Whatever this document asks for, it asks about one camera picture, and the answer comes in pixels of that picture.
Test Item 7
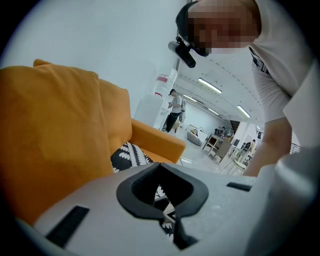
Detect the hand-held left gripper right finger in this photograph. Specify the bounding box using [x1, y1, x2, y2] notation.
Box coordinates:
[159, 162, 266, 256]

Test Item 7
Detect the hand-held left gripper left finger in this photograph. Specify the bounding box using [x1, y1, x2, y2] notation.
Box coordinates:
[33, 161, 176, 256]

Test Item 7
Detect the black and white patterned pillow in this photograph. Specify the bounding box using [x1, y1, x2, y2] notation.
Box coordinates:
[153, 184, 177, 242]

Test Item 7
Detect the black white patterned cushion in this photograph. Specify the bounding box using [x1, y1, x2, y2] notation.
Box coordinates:
[109, 141, 156, 174]

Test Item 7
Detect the orange fabric sofa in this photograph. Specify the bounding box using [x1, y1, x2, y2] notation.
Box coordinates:
[131, 118, 187, 165]

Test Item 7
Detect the orange sofa back cushion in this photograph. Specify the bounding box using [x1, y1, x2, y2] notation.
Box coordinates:
[0, 58, 115, 226]
[98, 78, 133, 173]

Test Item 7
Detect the person's right forearm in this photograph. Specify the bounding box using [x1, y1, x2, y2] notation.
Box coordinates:
[243, 117, 293, 177]

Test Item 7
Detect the white water dispenser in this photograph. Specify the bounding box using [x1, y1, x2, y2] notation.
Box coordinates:
[136, 94, 166, 131]

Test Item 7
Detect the clear water bottle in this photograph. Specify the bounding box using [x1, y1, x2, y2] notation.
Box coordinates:
[154, 67, 179, 100]

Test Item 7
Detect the person's white shirt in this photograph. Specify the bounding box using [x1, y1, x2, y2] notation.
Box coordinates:
[248, 0, 320, 156]

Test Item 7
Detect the person's head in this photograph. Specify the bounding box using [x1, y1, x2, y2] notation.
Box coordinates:
[187, 0, 262, 55]

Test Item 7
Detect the wooden frame table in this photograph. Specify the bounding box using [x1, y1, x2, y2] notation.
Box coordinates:
[202, 133, 235, 163]

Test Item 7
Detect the grey backpack strap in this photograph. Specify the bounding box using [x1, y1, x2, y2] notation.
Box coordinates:
[249, 47, 271, 76]

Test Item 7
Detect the black head-mounted camera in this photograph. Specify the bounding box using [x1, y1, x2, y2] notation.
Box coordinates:
[167, 36, 197, 69]

